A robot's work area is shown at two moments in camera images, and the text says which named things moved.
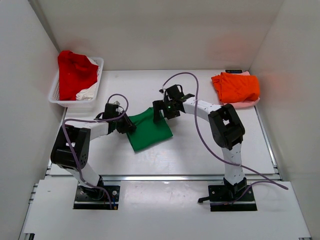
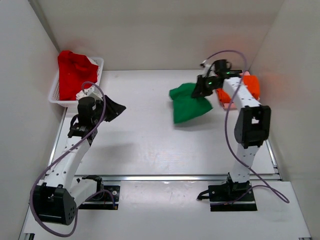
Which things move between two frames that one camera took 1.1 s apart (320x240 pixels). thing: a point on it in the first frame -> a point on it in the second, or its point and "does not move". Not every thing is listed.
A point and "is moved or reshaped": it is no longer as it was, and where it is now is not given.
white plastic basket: (54, 95) does not move
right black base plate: (224, 193) does not move
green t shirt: (147, 132) is moved or reshaped
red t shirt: (76, 72) does not move
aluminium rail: (164, 178) does not move
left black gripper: (125, 123) -> (106, 108)
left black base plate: (88, 198) does not move
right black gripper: (161, 108) -> (200, 86)
